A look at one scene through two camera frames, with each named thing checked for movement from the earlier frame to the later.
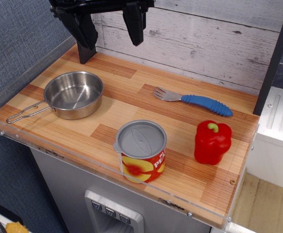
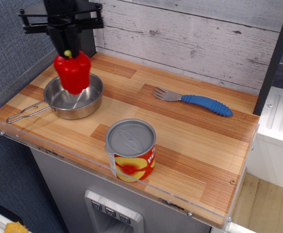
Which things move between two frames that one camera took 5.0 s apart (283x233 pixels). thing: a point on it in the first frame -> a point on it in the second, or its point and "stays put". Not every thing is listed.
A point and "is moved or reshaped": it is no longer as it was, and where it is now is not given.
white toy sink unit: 273,155 stays put
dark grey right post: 275,58 stays put
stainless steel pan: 73,95 stays put
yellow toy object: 15,227 stays put
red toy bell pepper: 213,141 -> 74,72
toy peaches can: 142,144 is moved or reshaped
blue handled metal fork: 167,96 stays put
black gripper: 82,25 -> 63,15
